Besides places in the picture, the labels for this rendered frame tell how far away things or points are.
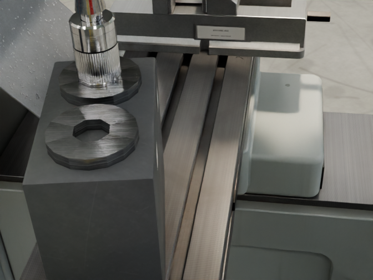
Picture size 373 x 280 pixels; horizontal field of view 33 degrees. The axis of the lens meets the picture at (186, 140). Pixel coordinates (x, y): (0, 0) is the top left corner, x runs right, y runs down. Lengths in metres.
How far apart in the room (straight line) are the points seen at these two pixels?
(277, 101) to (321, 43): 1.93
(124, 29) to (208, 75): 0.19
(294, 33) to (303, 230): 0.35
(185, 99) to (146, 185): 0.45
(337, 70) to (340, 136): 1.64
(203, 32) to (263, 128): 0.20
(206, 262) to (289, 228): 0.43
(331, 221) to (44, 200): 0.66
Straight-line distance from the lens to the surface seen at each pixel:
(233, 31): 1.11
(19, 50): 1.15
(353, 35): 3.20
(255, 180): 1.09
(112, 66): 0.66
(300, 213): 1.13
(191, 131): 0.93
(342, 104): 2.67
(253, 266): 1.24
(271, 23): 1.10
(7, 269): 1.39
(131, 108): 0.65
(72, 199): 0.58
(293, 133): 1.11
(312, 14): 1.15
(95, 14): 0.64
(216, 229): 0.78
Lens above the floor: 1.48
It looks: 37 degrees down
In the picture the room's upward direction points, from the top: 3 degrees counter-clockwise
